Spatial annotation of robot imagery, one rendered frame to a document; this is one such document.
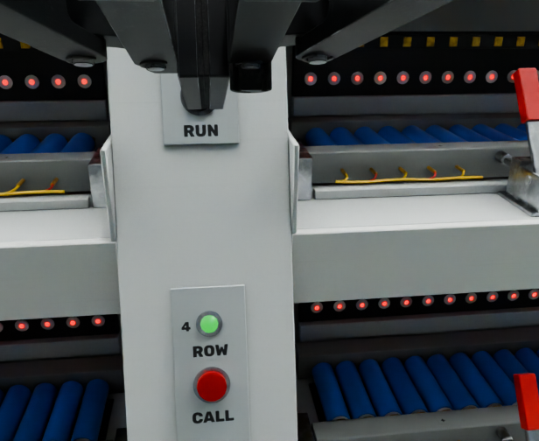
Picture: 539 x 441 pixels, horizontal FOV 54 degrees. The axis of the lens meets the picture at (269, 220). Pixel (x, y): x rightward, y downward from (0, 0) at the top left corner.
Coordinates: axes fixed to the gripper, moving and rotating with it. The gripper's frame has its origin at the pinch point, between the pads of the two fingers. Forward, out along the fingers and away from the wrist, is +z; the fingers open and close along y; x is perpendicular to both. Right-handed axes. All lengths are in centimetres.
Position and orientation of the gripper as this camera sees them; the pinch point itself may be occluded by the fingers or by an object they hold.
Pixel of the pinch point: (203, 52)
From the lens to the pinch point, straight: 19.7
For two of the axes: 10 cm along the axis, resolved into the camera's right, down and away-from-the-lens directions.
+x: -0.3, -10.0, -0.8
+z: -1.1, -0.7, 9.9
